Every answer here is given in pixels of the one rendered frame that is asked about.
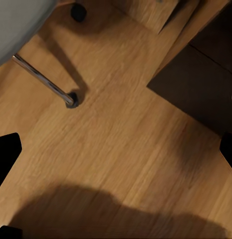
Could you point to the cabinet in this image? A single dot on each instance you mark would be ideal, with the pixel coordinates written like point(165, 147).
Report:
point(153, 14)
point(196, 73)

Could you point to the swivel chair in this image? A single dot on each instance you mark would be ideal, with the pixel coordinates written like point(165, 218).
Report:
point(20, 20)

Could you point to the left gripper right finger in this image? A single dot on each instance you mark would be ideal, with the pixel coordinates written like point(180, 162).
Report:
point(226, 146)

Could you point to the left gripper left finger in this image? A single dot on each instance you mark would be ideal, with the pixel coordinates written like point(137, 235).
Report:
point(10, 149)

